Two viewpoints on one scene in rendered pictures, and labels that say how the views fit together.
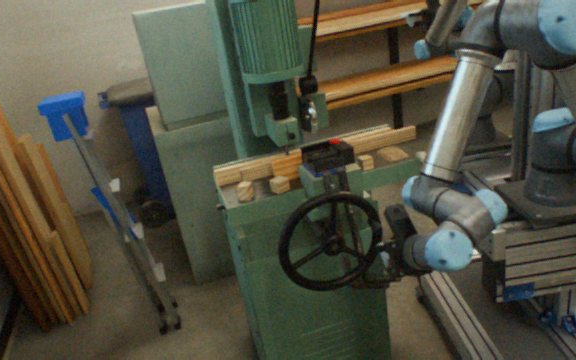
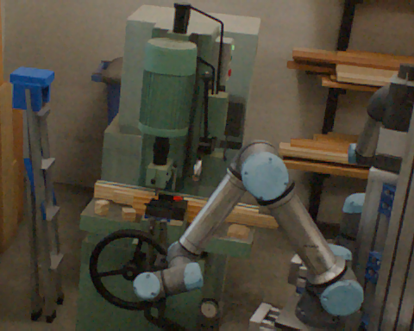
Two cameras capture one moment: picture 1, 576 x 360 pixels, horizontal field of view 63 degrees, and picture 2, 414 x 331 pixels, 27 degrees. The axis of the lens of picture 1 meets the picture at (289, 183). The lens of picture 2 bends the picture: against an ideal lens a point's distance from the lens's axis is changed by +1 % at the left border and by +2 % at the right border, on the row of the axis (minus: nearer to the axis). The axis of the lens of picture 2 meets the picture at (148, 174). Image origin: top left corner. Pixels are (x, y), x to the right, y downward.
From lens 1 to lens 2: 174 cm
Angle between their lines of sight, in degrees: 21
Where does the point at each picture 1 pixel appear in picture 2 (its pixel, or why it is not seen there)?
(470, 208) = (176, 269)
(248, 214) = (94, 225)
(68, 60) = (90, 14)
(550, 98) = (370, 240)
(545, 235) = not seen: outside the picture
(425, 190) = (173, 251)
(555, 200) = (304, 316)
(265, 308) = (85, 309)
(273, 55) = (156, 115)
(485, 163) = not seen: hidden behind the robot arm
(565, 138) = not seen: hidden behind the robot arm
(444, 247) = (139, 280)
